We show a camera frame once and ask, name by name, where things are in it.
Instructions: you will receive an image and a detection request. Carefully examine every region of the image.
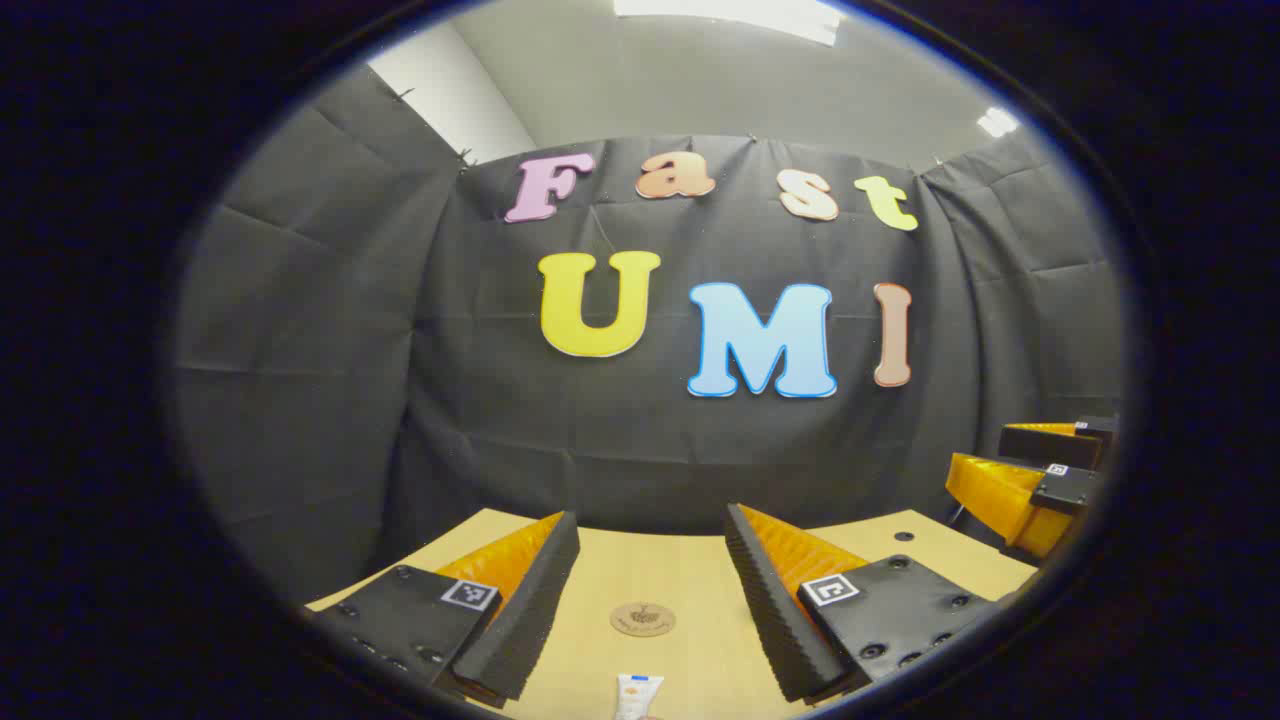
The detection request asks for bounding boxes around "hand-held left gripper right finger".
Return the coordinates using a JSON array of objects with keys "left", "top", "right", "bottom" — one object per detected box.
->
[{"left": 724, "top": 503, "right": 1001, "bottom": 706}]

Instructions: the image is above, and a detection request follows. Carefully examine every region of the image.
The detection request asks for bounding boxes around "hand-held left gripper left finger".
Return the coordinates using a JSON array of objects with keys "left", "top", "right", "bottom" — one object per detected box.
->
[{"left": 305, "top": 510, "right": 581, "bottom": 709}]

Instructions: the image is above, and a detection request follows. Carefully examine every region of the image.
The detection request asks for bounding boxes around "white toothpaste tube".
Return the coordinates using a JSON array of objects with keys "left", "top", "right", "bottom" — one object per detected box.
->
[{"left": 614, "top": 673, "right": 665, "bottom": 720}]

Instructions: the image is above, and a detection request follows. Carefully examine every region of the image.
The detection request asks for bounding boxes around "light wooden desktop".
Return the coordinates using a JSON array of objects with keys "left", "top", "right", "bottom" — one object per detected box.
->
[{"left": 305, "top": 508, "right": 1041, "bottom": 720}]

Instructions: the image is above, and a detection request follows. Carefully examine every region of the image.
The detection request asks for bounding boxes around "round wooden coaster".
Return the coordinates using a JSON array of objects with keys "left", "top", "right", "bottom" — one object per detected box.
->
[{"left": 610, "top": 601, "right": 677, "bottom": 638}]

